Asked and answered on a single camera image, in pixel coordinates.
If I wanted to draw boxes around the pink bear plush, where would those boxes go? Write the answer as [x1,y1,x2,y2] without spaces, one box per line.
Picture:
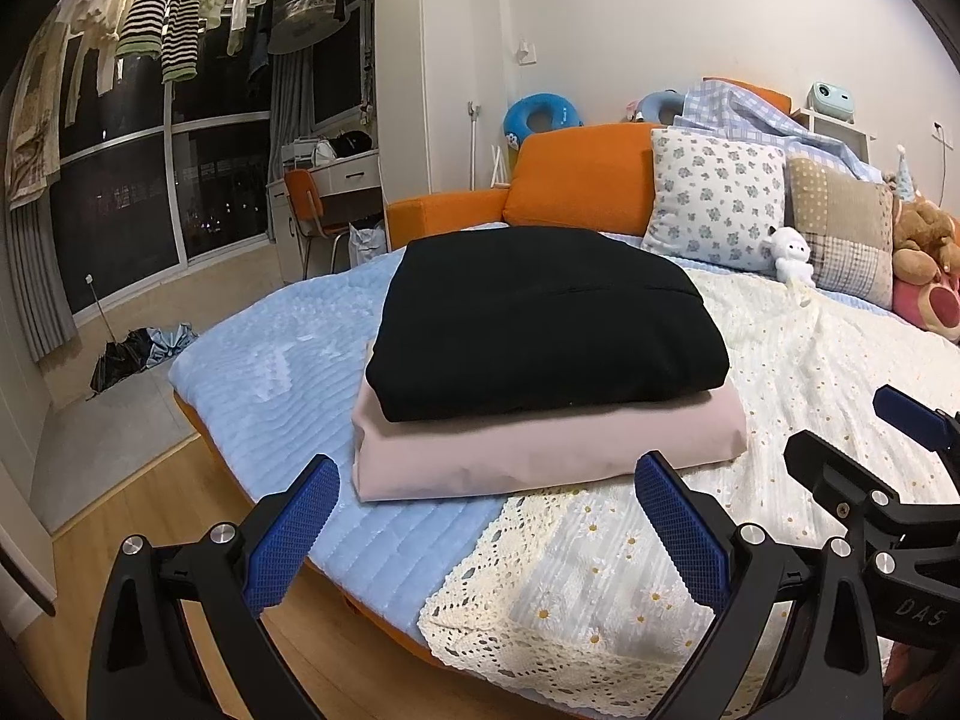
[891,270,960,346]

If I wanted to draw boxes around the white sheep plush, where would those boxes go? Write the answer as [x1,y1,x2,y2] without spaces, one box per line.
[763,225,817,287]

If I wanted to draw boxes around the light blue quilted bedspread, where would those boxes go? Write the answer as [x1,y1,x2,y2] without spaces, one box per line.
[169,221,912,720]

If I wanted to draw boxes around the beige patchwork pillow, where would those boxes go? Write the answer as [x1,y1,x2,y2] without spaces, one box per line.
[784,156,897,308]

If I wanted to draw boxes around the white desk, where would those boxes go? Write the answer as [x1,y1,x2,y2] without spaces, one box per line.
[266,139,383,286]

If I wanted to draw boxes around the large window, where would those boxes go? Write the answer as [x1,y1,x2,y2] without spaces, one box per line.
[0,0,376,301]

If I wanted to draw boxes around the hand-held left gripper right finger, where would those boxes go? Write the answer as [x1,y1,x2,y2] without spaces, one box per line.
[634,450,890,720]

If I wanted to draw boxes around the cream lace blanket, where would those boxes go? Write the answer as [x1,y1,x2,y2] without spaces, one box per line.
[416,270,960,710]

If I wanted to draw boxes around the floral pillow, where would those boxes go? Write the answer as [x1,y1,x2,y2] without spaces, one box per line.
[641,127,788,275]

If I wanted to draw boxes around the white bedside shelf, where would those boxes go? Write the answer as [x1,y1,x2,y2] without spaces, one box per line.
[791,106,877,166]

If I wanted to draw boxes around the teal projector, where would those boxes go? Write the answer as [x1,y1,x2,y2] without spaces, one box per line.
[806,81,858,125]

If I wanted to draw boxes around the white plastic bag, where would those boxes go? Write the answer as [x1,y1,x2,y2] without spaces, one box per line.
[349,223,391,271]

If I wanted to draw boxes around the orange chair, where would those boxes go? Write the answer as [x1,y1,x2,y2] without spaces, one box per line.
[283,169,350,282]

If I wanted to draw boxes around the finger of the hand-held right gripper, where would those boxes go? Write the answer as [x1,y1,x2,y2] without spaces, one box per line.
[784,430,922,542]
[874,385,960,458]

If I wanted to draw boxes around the brown bear plush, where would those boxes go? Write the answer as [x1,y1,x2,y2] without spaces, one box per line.
[891,199,960,282]

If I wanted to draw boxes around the blue checked quilt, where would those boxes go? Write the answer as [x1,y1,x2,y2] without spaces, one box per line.
[671,82,886,185]

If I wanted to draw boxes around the black jacket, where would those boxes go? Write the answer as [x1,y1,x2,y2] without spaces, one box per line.
[365,225,732,423]

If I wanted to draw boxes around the white wall rod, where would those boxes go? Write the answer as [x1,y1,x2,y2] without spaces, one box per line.
[463,100,481,192]

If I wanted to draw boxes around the grey-blue neck pillow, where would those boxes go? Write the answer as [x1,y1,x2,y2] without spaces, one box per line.
[628,90,687,125]

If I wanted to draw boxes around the grey curtain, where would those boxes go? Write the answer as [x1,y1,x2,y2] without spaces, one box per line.
[0,202,80,361]
[266,52,320,241]

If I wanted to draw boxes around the bright blue ring toy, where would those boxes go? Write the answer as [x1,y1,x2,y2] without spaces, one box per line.
[502,94,584,151]

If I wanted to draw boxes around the black umbrella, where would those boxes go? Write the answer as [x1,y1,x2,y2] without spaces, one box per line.
[90,328,155,395]

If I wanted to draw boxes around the row of hanging clothes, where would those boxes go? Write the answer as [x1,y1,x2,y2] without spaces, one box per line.
[4,0,376,211]

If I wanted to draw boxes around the blue party hat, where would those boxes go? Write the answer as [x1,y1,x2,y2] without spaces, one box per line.
[894,145,920,202]

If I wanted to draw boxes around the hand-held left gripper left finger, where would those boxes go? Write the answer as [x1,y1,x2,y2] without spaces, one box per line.
[86,454,342,720]

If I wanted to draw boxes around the pink folded garment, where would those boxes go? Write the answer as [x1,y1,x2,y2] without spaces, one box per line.
[351,375,749,502]

